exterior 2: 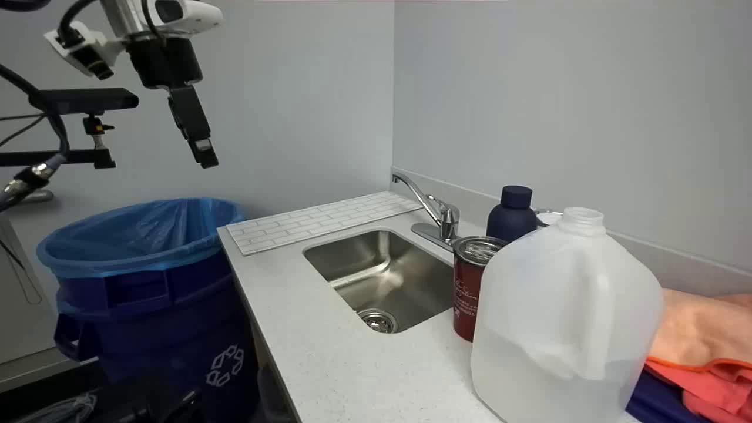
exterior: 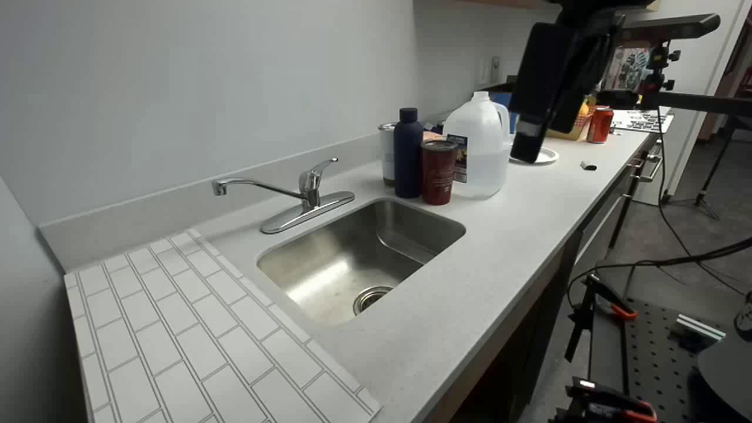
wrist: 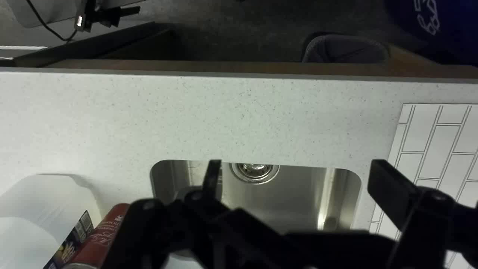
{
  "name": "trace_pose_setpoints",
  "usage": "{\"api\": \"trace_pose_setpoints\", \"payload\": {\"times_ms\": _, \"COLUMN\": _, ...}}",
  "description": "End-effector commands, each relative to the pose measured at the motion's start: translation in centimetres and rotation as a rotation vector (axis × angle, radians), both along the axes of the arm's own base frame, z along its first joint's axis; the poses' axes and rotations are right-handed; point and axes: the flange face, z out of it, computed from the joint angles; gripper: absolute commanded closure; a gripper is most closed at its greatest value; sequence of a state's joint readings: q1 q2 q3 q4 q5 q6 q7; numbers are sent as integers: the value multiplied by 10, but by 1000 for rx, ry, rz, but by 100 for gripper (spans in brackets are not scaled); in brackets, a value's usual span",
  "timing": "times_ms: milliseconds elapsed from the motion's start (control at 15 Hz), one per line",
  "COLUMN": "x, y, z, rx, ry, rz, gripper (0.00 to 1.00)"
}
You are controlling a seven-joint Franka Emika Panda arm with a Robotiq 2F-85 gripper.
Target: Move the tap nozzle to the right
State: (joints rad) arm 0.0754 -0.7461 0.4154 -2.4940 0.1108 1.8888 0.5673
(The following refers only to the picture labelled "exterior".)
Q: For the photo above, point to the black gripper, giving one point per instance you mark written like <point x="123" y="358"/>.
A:
<point x="567" y="71"/>

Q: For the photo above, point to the chrome faucet base with lever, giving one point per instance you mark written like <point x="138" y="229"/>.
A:
<point x="311" y="189"/>

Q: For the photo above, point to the black flat panel on stand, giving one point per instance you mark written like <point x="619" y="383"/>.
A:
<point x="674" y="25"/>

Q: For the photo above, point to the stainless steel sink basin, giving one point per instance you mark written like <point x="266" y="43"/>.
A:
<point x="376" y="239"/>

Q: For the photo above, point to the white round plate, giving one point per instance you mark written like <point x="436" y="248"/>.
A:
<point x="547" y="155"/>

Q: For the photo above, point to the white tile pattern sheet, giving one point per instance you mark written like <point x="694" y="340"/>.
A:
<point x="197" y="330"/>

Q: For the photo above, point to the orange object on counter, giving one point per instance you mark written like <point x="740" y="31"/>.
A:
<point x="600" y="126"/>

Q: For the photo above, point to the cylindrical metal canister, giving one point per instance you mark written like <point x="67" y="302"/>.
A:
<point x="387" y="154"/>

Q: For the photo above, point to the round sink drain strainer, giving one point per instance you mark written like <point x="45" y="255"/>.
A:
<point x="373" y="298"/>

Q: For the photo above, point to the blue plastic container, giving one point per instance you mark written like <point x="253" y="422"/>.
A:
<point x="505" y="99"/>

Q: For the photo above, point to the translucent plastic gallon jug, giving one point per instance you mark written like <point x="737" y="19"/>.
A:
<point x="485" y="148"/>

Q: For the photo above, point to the black horizontal stand bar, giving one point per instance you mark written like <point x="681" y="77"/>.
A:
<point x="682" y="101"/>

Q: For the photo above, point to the stack of printed papers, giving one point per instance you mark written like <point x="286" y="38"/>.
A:
<point x="637" y="121"/>

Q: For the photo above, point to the maroon tumbler with lid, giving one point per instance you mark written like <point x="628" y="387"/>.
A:
<point x="439" y="173"/>

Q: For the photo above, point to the white wall outlet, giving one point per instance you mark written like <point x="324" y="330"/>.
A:
<point x="495" y="70"/>

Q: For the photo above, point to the navy blue bottle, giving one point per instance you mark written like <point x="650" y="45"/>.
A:
<point x="407" y="154"/>

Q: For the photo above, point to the black round stool seat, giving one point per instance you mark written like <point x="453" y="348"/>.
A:
<point x="730" y="376"/>

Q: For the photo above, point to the silver metal bar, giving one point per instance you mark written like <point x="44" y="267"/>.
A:
<point x="700" y="327"/>

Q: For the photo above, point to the black perforated mounting board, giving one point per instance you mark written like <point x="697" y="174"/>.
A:
<point x="650" y="368"/>

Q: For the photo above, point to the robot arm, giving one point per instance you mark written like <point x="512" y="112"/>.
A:
<point x="600" y="13"/>

